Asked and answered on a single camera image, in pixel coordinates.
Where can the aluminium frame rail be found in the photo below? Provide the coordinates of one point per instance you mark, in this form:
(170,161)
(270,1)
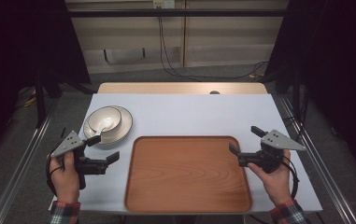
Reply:
(20,168)
(319,161)

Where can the cream ceramic spoon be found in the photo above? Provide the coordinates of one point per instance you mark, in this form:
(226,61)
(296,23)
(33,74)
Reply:
(102,128)

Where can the cream bowl with dark rim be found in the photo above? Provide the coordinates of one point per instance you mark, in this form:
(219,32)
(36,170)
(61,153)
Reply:
(111,114)

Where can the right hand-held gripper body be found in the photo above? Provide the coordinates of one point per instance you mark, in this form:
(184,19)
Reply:
(272,155)

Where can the person's left hand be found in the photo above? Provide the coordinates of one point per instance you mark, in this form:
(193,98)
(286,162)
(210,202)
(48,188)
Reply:
(65,183)

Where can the white wall power outlet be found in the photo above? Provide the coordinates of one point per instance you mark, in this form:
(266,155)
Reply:
(163,3)

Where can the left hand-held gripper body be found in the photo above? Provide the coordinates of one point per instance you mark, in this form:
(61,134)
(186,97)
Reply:
(82,166)

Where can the black horizontal frame bar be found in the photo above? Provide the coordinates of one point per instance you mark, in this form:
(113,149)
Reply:
(178,13)

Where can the black upright stand post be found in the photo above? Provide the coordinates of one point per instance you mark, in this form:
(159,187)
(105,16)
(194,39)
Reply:
(40,99)

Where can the white table cover board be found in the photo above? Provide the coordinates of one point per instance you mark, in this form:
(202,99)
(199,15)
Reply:
(182,115)

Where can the person's right hand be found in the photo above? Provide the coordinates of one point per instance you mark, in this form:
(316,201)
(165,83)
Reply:
(277,185)

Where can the black curtain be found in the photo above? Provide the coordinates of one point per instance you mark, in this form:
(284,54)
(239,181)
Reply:
(337,62)
(17,46)

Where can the light wooden table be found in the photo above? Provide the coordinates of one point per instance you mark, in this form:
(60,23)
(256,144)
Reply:
(166,88)

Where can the brown wooden tray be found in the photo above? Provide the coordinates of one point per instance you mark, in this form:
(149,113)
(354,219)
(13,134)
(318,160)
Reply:
(185,177)

